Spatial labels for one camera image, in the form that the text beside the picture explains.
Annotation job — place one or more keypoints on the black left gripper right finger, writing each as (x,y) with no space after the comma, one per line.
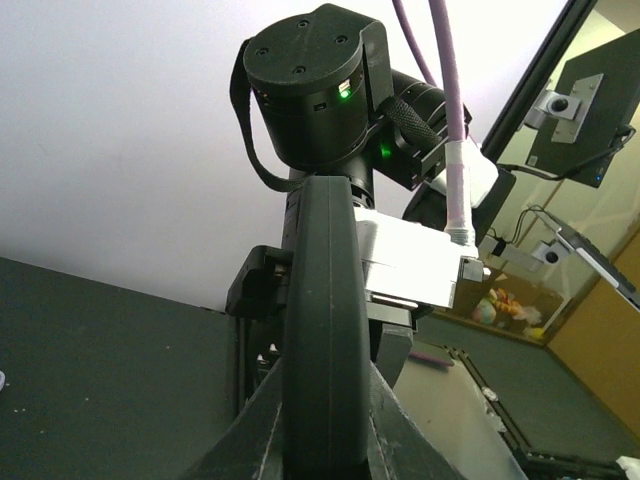
(396,448)

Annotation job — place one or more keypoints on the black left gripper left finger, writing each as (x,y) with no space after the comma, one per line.
(252,448)

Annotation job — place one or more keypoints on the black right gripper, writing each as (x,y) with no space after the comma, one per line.
(257,299)

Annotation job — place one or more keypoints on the phone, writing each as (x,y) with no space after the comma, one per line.
(326,360)

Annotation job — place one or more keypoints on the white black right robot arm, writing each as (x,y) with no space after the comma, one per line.
(321,111)

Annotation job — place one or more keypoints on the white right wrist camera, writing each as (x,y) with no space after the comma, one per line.
(410,263)

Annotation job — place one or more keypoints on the black monitor on mount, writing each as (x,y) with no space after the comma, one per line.
(586,118)

